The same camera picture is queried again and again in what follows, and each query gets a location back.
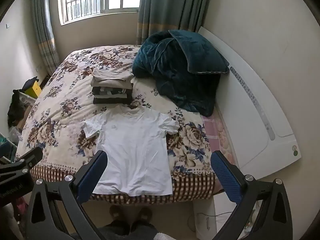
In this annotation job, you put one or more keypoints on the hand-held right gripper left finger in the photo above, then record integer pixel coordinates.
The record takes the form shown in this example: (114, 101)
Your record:
(92, 176)

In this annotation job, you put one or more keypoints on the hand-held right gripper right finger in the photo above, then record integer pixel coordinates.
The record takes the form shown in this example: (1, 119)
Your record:
(225, 177)

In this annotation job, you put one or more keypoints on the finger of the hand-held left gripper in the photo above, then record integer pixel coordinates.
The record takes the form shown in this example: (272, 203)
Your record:
(30, 158)

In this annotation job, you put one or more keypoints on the white t-shirt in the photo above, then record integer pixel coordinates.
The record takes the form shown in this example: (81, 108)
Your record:
(135, 150)

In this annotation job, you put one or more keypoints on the pink bed sheet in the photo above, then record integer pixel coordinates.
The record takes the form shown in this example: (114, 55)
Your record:
(217, 135)

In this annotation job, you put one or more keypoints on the grey slipper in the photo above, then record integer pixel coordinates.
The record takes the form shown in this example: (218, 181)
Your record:
(145, 215)
(117, 213)

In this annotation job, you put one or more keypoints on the black clothing heap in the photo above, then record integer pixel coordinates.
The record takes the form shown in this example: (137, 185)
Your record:
(16, 107)

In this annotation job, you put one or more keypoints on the white headboard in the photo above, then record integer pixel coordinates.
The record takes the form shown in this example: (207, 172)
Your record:
(250, 120)

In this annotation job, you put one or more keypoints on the floral fleece blanket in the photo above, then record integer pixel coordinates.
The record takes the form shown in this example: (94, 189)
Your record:
(62, 100)

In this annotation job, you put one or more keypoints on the yellow box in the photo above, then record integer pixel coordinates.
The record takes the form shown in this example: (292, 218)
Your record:
(33, 90)

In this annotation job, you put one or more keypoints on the striped dark folded garment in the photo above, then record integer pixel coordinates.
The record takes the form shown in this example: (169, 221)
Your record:
(110, 92)

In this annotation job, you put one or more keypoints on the teal velvet quilt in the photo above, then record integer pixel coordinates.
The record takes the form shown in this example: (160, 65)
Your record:
(175, 75)

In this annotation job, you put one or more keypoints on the grey-green curtain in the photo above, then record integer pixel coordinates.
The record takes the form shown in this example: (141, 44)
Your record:
(170, 5)
(45, 30)

